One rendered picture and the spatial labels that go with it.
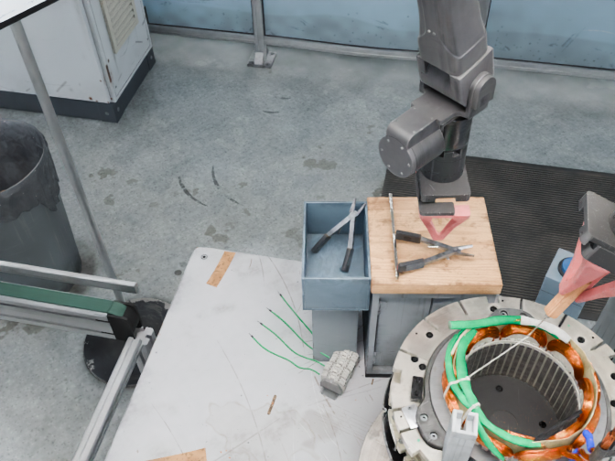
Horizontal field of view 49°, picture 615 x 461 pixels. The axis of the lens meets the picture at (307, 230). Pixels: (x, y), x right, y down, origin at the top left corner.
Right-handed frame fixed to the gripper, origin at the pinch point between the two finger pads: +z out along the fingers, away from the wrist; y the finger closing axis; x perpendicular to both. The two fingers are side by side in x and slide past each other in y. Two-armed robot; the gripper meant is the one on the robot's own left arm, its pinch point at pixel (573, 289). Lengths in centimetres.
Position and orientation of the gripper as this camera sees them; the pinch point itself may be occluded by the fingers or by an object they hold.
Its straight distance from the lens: 74.0
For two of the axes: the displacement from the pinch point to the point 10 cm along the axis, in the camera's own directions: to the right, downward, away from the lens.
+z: -3.5, 6.1, 7.1
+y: 9.0, 4.4, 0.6
